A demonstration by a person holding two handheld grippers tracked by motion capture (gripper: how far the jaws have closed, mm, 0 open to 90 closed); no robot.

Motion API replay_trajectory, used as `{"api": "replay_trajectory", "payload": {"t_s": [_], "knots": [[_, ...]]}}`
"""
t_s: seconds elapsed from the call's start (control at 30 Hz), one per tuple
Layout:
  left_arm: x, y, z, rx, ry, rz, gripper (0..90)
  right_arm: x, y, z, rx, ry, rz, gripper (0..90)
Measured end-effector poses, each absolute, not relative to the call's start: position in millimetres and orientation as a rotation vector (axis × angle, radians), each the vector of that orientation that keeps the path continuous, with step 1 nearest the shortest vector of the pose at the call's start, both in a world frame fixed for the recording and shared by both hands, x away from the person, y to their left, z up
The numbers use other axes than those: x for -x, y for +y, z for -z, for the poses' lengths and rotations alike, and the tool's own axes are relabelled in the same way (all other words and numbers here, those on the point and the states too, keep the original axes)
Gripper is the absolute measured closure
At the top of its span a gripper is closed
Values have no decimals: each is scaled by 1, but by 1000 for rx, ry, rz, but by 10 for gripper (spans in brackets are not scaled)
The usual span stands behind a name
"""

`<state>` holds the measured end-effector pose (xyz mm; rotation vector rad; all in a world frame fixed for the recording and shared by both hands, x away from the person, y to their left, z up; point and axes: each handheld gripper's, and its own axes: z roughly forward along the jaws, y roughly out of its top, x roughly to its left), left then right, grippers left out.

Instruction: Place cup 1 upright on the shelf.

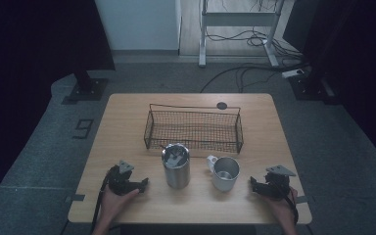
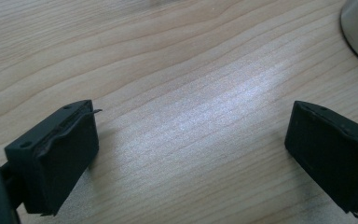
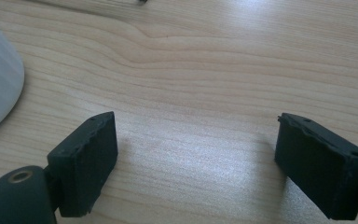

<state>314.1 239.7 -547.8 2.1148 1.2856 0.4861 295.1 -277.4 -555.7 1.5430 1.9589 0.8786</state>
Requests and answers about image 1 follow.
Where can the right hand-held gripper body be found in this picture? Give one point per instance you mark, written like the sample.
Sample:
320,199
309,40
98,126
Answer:
275,187

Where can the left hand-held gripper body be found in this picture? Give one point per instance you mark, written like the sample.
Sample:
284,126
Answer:
119,182

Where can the stainless steel tumbler with lid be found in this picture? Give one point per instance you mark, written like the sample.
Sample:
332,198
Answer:
176,178

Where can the white mug with steel interior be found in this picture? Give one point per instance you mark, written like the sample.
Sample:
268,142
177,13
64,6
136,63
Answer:
223,185

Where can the person's right hand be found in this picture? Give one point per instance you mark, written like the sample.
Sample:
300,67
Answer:
285,209

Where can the person's left hand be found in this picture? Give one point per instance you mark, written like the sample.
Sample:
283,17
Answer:
112,207

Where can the grey tape piece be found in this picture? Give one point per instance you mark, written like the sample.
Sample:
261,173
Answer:
302,199
76,197

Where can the black stand with square base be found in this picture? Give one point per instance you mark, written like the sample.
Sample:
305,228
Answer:
88,89

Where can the black stand with wide base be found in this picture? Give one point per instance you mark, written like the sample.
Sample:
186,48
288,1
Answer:
310,89

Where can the white power strip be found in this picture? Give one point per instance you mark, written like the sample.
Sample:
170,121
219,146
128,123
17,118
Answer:
292,73

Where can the dark curtain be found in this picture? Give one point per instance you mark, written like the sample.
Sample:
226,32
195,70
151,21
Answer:
355,58
29,49

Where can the white panel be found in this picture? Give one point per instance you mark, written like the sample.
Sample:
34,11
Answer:
137,23

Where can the white metal desk frame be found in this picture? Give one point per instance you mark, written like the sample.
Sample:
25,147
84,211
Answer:
238,19

